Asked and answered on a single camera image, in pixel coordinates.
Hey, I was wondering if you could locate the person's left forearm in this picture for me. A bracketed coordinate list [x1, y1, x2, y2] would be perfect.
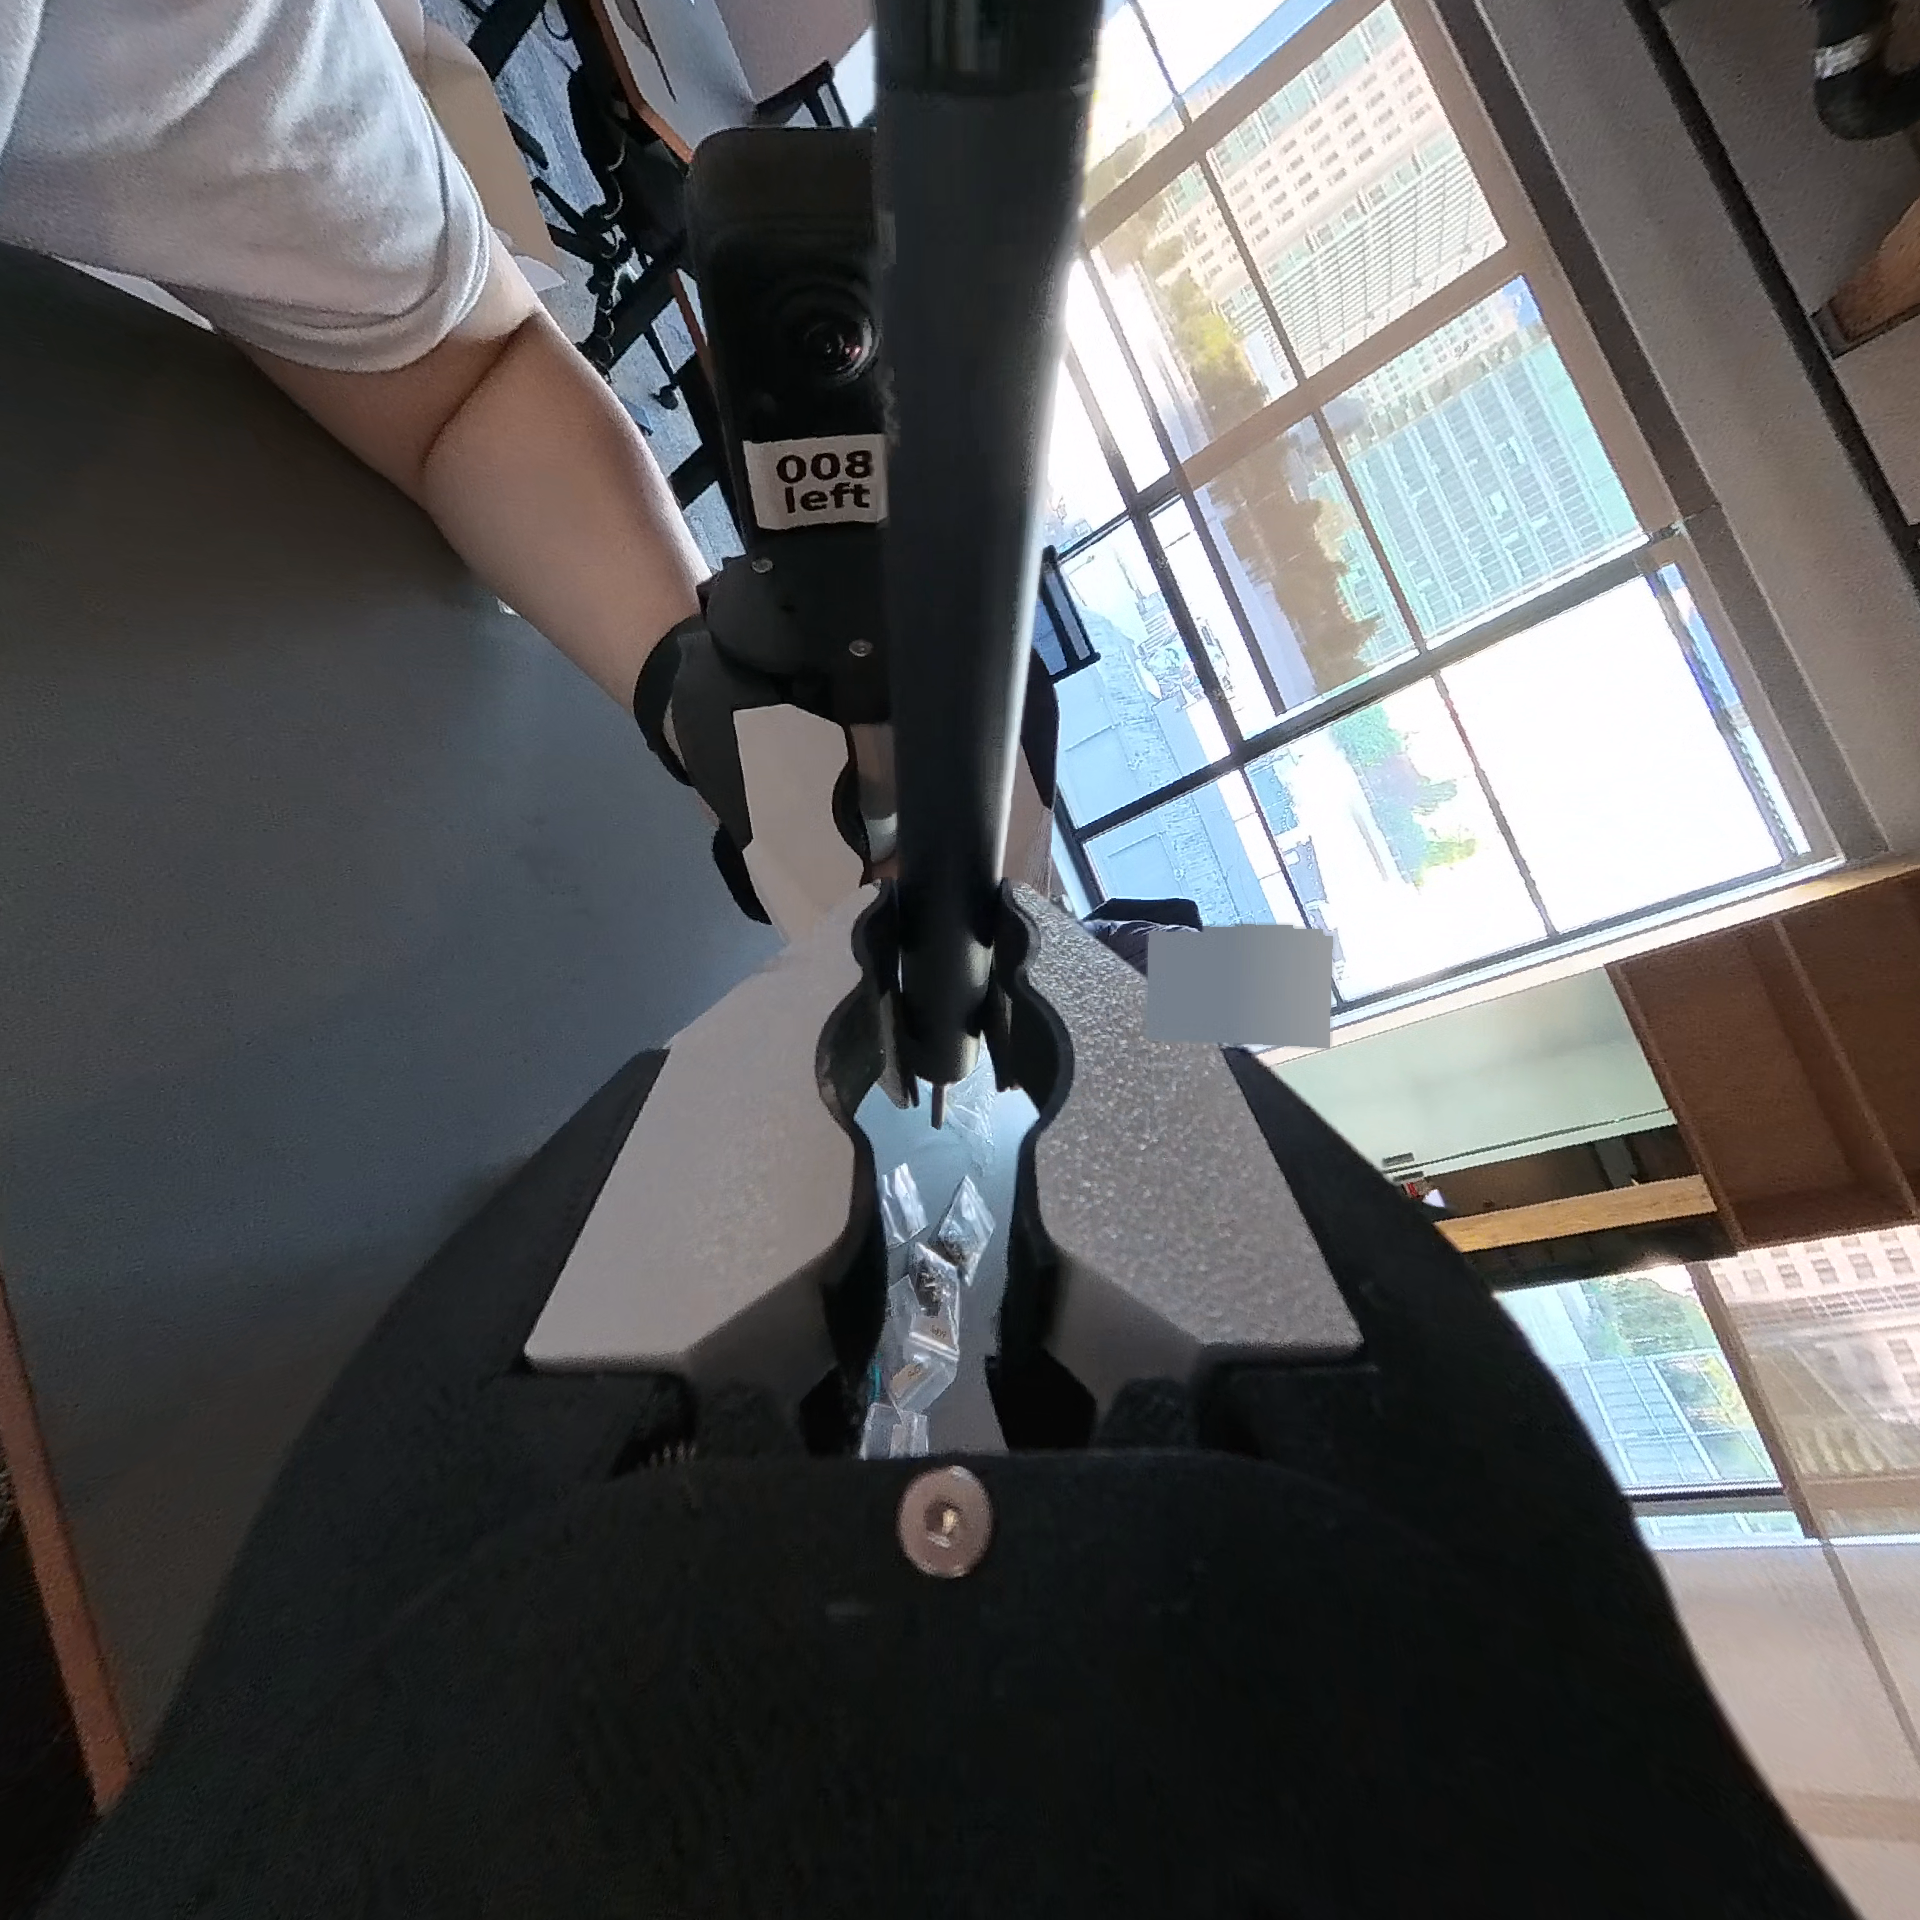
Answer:
[404, 276, 721, 730]

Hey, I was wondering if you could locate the grey desk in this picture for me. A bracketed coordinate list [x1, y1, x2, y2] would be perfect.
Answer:
[0, 246, 848, 1818]

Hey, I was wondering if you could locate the white shirt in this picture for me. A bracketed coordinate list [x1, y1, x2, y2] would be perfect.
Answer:
[0, 0, 501, 372]

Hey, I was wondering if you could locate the large grid window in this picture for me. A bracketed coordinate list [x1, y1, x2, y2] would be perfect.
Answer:
[1036, 0, 1846, 1010]

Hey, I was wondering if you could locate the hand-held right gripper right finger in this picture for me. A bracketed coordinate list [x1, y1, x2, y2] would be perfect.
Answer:
[988, 883, 1367, 1444]

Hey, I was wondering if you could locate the wooden shelf unit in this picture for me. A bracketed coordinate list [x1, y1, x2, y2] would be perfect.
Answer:
[1604, 861, 1920, 1258]

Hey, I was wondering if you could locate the black office chair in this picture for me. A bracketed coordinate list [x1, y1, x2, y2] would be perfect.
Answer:
[463, 0, 713, 414]

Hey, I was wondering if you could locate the pile of small screw bags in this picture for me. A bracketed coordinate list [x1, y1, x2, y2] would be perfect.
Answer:
[856, 1071, 1002, 1461]

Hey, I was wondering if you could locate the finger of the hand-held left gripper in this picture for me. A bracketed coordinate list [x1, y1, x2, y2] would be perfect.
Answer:
[736, 704, 896, 923]

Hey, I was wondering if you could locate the black electric screwdriver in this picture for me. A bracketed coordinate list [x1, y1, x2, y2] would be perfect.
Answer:
[872, 0, 1103, 1128]

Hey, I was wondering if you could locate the wooden counter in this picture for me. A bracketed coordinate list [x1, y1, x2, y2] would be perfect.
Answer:
[1430, 1174, 1720, 1258]

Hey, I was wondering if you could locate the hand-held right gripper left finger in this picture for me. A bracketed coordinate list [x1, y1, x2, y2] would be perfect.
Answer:
[521, 883, 888, 1444]

